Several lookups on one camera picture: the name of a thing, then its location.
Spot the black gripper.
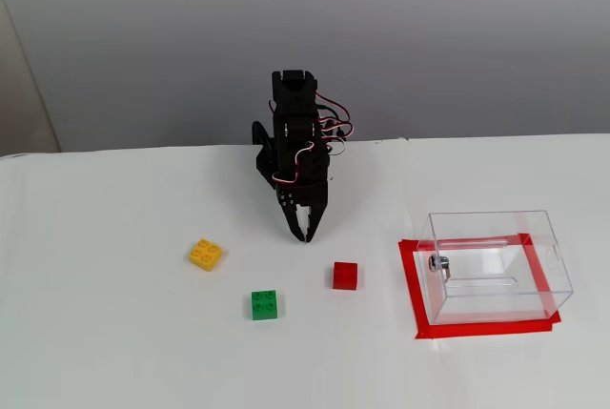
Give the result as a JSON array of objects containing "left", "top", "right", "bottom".
[{"left": 274, "top": 141, "right": 334, "bottom": 244}]

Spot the green lego brick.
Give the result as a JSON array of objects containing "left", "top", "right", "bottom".
[{"left": 251, "top": 289, "right": 280, "bottom": 321}]

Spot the red lego brick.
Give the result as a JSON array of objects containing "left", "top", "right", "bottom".
[{"left": 332, "top": 261, "right": 359, "bottom": 292}]

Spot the yellow lego brick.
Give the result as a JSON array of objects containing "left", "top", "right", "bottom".
[{"left": 189, "top": 237, "right": 224, "bottom": 273}]

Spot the transparent acrylic box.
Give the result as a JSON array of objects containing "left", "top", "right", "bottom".
[{"left": 417, "top": 210, "right": 575, "bottom": 327}]

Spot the silver cam lock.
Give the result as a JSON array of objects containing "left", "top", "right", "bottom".
[{"left": 427, "top": 254, "right": 454, "bottom": 282}]

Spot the red white gripper cable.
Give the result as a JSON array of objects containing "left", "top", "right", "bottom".
[{"left": 271, "top": 140, "right": 316, "bottom": 187}]

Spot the black plug cable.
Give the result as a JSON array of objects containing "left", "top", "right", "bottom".
[{"left": 323, "top": 106, "right": 347, "bottom": 143}]

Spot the red white arm cable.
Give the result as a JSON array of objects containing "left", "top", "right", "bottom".
[{"left": 316, "top": 92, "right": 356, "bottom": 157}]

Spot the red tape frame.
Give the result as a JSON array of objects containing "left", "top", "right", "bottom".
[{"left": 397, "top": 233, "right": 562, "bottom": 341}]

